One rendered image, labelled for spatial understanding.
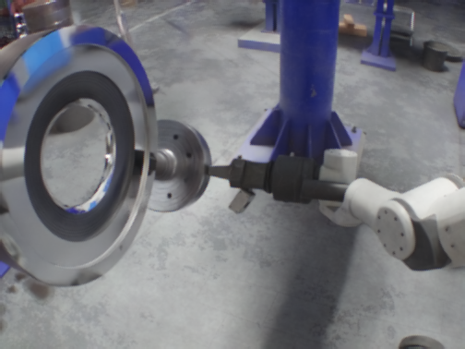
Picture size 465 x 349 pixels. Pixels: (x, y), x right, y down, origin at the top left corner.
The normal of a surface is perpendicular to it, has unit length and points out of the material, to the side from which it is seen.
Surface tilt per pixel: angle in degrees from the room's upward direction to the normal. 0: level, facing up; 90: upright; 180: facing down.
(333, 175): 65
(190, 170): 49
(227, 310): 0
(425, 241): 94
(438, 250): 60
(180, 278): 0
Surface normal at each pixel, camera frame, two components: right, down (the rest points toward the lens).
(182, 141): -0.31, -0.04
